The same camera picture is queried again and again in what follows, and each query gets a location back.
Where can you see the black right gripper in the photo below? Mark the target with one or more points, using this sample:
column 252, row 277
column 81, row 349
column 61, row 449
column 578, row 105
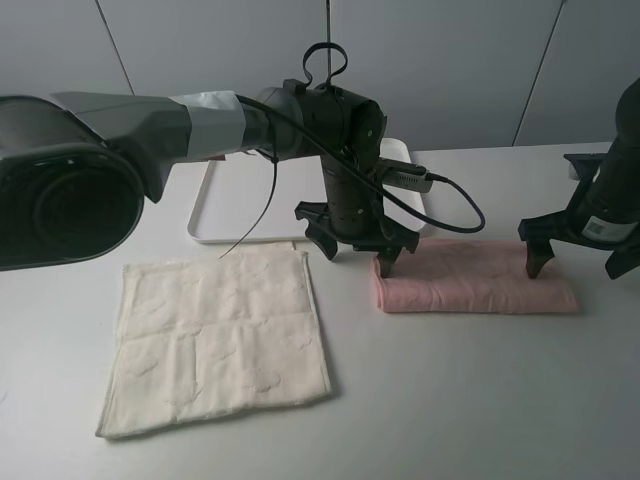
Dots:
column 602, row 213

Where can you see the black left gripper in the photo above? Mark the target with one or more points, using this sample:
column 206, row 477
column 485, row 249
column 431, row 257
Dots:
column 354, row 215

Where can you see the pink towel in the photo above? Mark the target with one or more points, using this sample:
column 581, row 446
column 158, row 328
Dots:
column 471, row 276

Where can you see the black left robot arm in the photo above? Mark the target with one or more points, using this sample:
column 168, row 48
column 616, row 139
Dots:
column 77, row 170

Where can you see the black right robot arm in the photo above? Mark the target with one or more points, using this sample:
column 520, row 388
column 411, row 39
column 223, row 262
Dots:
column 626, row 142

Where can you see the white rectangular plastic tray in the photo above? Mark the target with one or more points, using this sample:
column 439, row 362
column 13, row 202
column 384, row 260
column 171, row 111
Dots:
column 235, row 199

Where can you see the cream white towel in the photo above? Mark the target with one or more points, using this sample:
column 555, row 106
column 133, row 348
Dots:
column 210, row 337

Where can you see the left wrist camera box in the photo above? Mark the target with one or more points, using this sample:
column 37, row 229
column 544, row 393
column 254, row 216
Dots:
column 403, row 175

